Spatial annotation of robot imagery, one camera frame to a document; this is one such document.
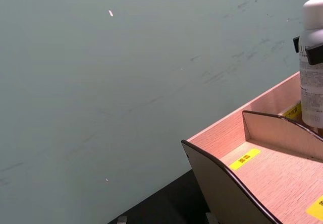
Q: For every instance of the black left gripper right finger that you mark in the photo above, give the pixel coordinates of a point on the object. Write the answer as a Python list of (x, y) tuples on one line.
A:
[(211, 219)]

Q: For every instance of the yellow label sticker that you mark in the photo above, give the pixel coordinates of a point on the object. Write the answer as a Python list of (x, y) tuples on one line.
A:
[(316, 206), (292, 111), (244, 159)]

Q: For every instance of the wooden desktop organizer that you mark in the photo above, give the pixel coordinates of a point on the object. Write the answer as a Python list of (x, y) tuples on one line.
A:
[(272, 181)]

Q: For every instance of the white plastic bottle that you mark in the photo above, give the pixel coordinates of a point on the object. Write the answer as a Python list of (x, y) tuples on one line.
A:
[(313, 92)]

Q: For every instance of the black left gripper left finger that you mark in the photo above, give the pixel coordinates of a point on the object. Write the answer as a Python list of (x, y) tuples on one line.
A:
[(122, 220)]

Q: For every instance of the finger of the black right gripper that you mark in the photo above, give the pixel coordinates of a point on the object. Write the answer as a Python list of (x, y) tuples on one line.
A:
[(296, 45), (315, 56)]

